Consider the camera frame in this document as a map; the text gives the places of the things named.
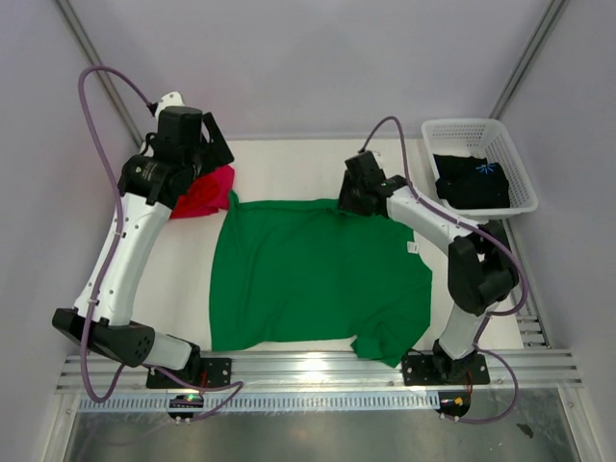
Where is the green t shirt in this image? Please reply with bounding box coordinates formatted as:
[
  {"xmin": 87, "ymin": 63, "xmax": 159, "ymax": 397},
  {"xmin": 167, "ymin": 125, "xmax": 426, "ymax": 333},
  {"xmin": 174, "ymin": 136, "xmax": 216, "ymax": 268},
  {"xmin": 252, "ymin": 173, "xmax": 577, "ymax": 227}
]
[{"xmin": 209, "ymin": 193, "xmax": 432, "ymax": 367}]

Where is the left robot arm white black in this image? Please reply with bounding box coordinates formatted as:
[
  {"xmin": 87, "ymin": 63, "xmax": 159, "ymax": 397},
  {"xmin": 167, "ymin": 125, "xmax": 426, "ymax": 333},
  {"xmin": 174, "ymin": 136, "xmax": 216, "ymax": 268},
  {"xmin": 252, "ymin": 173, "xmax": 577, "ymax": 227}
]
[{"xmin": 52, "ymin": 106, "xmax": 234, "ymax": 387}]

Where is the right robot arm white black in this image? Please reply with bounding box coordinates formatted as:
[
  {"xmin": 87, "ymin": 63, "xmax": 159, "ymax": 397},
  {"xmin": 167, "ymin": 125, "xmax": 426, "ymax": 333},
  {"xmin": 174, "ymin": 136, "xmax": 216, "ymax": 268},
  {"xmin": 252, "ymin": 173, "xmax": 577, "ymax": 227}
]
[{"xmin": 338, "ymin": 150, "xmax": 520, "ymax": 384}]

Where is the red folded t shirt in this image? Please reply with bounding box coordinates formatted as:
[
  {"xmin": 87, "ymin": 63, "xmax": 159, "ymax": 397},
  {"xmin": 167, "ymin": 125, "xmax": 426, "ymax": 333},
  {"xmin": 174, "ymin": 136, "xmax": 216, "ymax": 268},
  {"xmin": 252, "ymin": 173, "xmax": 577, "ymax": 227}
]
[{"xmin": 169, "ymin": 175, "xmax": 219, "ymax": 219}]

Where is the black t shirt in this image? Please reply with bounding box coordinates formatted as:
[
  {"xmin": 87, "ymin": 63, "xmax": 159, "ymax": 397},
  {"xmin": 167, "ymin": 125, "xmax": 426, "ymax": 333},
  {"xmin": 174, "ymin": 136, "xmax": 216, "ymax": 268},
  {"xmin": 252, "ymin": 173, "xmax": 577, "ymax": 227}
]
[{"xmin": 434, "ymin": 155, "xmax": 510, "ymax": 210}]

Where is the white plastic basket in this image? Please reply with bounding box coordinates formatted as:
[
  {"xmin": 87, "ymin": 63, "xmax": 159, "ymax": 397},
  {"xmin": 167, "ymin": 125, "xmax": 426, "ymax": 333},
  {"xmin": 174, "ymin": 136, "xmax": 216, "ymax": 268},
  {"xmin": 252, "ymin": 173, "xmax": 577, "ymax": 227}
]
[{"xmin": 422, "ymin": 118, "xmax": 538, "ymax": 221}]

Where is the right black controller board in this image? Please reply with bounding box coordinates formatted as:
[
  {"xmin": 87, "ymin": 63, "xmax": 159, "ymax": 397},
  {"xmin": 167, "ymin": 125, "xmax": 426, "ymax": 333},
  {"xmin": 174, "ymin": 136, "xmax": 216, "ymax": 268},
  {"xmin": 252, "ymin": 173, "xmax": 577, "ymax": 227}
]
[{"xmin": 437, "ymin": 394, "xmax": 472, "ymax": 419}]

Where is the black controller board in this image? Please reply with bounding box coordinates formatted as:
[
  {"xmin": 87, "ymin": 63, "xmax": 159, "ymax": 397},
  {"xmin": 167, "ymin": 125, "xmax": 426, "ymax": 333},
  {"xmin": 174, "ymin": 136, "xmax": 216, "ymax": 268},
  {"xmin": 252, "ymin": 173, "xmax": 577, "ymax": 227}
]
[
  {"xmin": 437, "ymin": 394, "xmax": 472, "ymax": 419},
  {"xmin": 167, "ymin": 393, "xmax": 204, "ymax": 421}
]

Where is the left black controller board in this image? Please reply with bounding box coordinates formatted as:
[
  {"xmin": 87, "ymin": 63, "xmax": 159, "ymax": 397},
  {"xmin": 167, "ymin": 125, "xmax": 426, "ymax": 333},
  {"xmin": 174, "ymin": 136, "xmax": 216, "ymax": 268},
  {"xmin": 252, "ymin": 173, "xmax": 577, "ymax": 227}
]
[{"xmin": 167, "ymin": 393, "xmax": 204, "ymax": 421}]

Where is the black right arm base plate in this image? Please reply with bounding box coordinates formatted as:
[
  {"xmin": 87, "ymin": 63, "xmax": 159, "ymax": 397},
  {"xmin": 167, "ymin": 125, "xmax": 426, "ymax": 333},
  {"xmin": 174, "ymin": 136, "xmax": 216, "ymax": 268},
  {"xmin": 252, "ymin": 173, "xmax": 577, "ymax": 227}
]
[{"xmin": 400, "ymin": 349, "xmax": 491, "ymax": 386}]

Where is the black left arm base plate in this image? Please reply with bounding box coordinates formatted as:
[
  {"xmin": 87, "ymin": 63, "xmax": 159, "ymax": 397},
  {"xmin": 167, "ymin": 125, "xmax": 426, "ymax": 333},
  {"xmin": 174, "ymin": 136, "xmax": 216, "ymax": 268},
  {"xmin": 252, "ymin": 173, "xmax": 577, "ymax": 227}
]
[{"xmin": 146, "ymin": 357, "xmax": 233, "ymax": 390}]

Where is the aluminium mounting rail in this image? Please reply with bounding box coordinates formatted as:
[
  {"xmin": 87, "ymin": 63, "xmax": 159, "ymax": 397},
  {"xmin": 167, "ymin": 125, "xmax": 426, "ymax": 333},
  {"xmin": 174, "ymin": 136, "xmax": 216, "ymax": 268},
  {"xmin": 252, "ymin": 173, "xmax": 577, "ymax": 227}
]
[{"xmin": 53, "ymin": 349, "xmax": 583, "ymax": 396}]

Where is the grey slotted cable duct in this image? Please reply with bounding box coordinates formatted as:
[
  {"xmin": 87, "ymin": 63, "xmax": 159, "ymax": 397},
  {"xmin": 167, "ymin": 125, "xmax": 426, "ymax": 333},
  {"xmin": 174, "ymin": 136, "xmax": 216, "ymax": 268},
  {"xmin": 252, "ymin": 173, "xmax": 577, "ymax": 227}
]
[{"xmin": 77, "ymin": 390, "xmax": 439, "ymax": 413}]

